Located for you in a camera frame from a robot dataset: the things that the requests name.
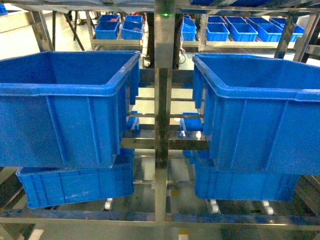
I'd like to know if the blue bin shelf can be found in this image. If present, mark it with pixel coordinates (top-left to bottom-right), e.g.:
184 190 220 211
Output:
15 148 135 209
0 50 141 168

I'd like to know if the upper right blue bin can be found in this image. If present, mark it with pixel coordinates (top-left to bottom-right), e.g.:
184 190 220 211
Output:
192 54 320 175

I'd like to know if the steel rack post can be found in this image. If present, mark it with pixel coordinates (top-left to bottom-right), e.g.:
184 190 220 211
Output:
154 0 176 225

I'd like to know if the upper blue bin left shelf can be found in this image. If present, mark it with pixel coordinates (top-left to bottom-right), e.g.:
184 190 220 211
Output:
0 50 141 168

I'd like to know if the small background blue bin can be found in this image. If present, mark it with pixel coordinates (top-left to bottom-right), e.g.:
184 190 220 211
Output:
95 21 120 40
206 23 230 42

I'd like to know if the lower blue bin left shelf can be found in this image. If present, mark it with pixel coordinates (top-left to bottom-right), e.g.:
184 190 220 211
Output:
15 148 135 209

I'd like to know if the lower right blue bin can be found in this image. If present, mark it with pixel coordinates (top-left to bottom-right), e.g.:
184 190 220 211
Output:
190 150 301 202

